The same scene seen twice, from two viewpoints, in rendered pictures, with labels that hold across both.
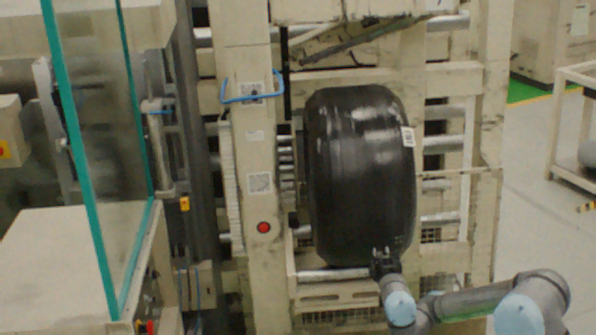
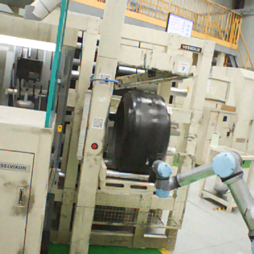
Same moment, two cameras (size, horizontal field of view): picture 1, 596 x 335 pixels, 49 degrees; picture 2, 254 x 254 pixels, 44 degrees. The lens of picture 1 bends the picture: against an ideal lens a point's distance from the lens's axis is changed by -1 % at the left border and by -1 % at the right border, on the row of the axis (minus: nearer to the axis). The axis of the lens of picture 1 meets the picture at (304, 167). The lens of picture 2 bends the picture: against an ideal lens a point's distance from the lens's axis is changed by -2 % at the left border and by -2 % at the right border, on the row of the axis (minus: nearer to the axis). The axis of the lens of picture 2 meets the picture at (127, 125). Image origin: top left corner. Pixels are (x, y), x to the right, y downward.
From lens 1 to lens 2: 0.74 m
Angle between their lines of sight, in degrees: 20
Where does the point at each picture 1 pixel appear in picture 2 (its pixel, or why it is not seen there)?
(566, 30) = (209, 141)
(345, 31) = (141, 77)
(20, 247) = not seen: outside the picture
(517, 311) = (224, 155)
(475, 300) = (198, 170)
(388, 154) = (161, 114)
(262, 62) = (112, 66)
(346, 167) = (143, 115)
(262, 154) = (102, 108)
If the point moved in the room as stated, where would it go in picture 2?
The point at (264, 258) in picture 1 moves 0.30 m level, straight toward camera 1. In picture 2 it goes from (91, 163) to (96, 176)
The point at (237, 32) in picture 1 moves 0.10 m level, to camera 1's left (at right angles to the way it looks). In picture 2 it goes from (106, 51) to (90, 48)
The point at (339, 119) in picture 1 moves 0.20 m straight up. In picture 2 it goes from (141, 97) to (146, 67)
